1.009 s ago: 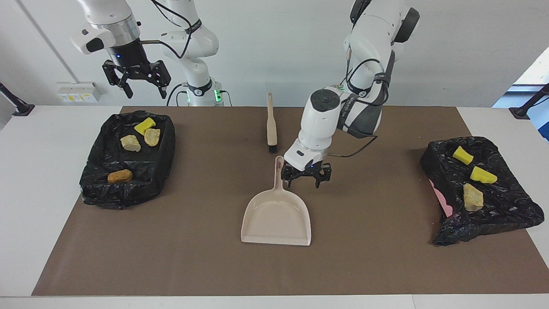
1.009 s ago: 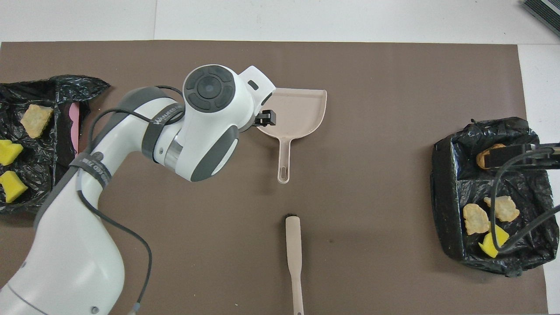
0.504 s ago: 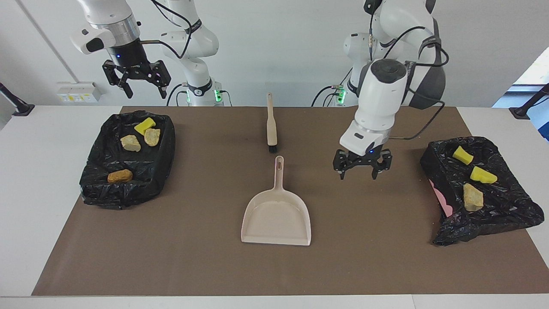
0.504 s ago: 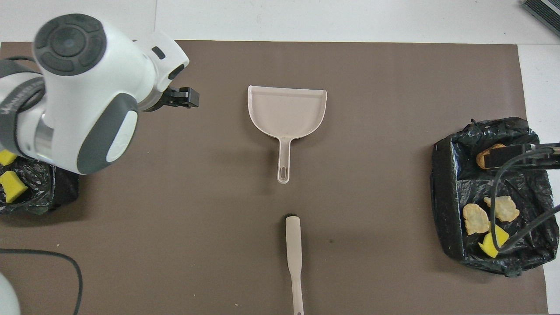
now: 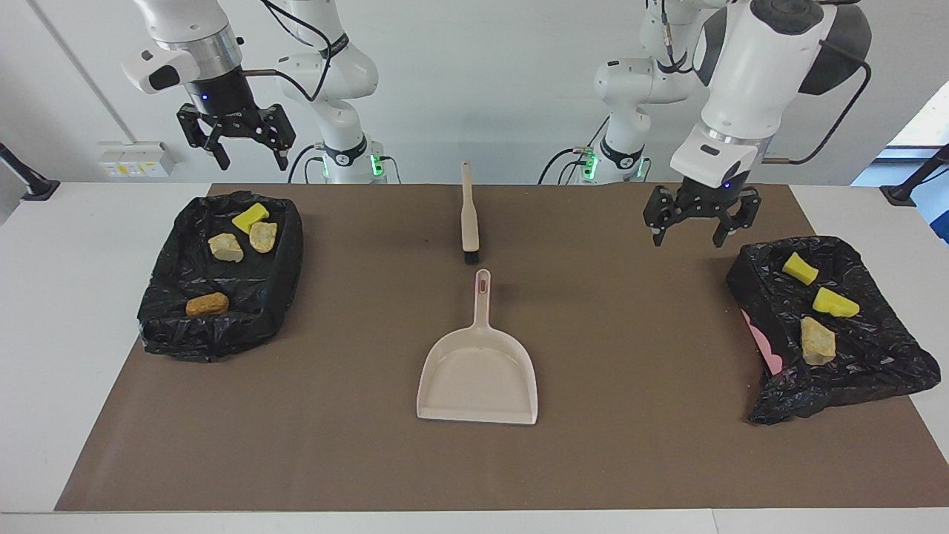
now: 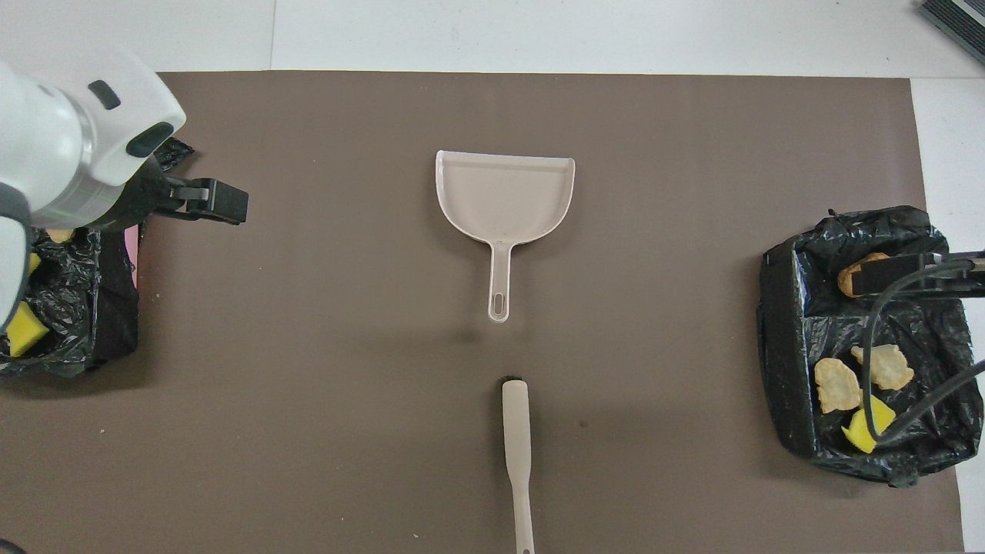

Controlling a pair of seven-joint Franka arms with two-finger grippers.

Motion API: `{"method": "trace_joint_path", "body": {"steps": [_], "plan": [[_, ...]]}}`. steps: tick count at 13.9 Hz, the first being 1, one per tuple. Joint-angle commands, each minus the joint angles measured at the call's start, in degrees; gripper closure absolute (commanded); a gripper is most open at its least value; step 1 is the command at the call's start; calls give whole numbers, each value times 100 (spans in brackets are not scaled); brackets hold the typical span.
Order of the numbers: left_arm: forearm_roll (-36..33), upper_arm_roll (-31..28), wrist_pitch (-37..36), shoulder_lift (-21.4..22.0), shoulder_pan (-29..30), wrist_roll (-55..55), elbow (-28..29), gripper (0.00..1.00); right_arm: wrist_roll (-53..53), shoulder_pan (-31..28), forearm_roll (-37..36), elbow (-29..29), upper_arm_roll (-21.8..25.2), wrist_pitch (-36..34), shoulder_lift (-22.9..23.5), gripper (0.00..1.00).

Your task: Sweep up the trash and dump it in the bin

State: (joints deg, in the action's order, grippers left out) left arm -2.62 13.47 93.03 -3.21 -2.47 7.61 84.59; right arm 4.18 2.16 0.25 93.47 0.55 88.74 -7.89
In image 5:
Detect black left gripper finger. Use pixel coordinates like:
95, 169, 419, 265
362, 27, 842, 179
642, 184, 681, 247
712, 185, 763, 249

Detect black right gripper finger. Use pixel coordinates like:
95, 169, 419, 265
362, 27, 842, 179
176, 104, 231, 172
252, 104, 298, 172

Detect pale rounded sponge chunk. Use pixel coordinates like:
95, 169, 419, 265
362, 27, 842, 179
248, 221, 279, 254

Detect pale jagged sponge chunk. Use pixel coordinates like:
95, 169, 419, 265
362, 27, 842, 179
208, 233, 245, 264

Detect pale beige sponge chunk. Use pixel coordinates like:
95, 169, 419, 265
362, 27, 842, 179
800, 317, 837, 366

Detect brown sponge chunk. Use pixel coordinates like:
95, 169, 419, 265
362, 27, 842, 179
185, 292, 231, 318

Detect beige hand brush black bristles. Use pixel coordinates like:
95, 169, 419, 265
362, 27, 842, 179
460, 161, 482, 266

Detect beige plastic dustpan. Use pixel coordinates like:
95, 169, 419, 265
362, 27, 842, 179
416, 269, 539, 426

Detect pink plastic bin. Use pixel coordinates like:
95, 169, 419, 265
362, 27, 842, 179
741, 308, 784, 376

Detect black bag lined bin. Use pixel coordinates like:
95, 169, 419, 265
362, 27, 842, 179
136, 191, 305, 363

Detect black bag over pink bin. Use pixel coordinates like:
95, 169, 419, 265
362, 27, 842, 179
725, 235, 942, 426

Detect black clamp stand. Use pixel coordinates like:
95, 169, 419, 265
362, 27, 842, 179
880, 143, 949, 208
0, 142, 62, 202

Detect brown table mat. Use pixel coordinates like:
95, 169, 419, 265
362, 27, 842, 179
54, 183, 949, 512

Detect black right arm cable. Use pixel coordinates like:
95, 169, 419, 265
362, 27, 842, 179
243, 0, 336, 105

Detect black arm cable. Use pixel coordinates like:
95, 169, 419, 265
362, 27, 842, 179
762, 39, 873, 166
243, 0, 336, 105

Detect white wall socket box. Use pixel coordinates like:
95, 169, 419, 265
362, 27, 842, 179
97, 141, 179, 179

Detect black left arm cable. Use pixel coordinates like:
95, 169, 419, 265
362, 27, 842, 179
762, 39, 873, 166

